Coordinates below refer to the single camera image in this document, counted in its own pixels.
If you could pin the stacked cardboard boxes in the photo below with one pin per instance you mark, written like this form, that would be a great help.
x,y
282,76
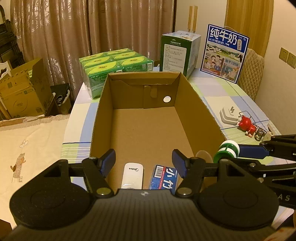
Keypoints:
x,y
27,91

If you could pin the green tissue pack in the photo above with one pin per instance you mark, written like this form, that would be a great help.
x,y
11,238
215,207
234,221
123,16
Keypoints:
x,y
96,67

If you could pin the black bag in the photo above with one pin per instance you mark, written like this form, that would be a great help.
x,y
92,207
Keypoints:
x,y
62,97

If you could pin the plaid tablecloth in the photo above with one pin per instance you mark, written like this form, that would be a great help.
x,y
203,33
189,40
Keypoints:
x,y
214,92

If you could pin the white power adapter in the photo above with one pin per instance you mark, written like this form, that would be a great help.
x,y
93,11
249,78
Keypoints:
x,y
230,115

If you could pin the white Midea remote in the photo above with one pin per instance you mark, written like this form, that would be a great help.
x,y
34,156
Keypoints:
x,y
132,176

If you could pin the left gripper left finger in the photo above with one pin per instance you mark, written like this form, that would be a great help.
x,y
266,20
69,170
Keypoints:
x,y
95,173

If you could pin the green white spool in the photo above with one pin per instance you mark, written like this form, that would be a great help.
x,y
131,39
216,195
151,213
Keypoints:
x,y
228,149

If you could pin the green white milk carton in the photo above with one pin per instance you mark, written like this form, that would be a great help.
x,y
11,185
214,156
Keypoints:
x,y
179,52

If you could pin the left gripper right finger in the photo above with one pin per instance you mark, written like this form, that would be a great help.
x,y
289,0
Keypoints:
x,y
191,170

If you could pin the blue milk carton box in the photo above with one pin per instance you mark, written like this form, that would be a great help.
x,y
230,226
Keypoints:
x,y
224,53

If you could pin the brown curtain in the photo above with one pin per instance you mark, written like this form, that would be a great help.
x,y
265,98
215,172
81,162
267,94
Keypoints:
x,y
61,32

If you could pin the open brown cardboard box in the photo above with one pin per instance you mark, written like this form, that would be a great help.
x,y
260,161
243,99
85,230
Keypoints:
x,y
144,116

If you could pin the blue card box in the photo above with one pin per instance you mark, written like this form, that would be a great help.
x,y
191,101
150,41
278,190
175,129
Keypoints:
x,y
164,178

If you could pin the red figurine toy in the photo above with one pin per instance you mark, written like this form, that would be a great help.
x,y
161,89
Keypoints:
x,y
247,126

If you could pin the quilted beige chair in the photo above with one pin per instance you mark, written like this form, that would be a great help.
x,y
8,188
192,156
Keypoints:
x,y
251,73

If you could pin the cream cartoon bedsheet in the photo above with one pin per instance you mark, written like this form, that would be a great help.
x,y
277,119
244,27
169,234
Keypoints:
x,y
27,149

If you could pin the wall socket plate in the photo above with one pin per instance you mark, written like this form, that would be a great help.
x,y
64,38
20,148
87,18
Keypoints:
x,y
287,57

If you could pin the black folding cart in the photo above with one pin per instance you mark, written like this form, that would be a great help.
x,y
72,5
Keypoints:
x,y
9,49

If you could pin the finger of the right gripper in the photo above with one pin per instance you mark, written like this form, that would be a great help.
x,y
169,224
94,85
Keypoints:
x,y
251,174
253,151

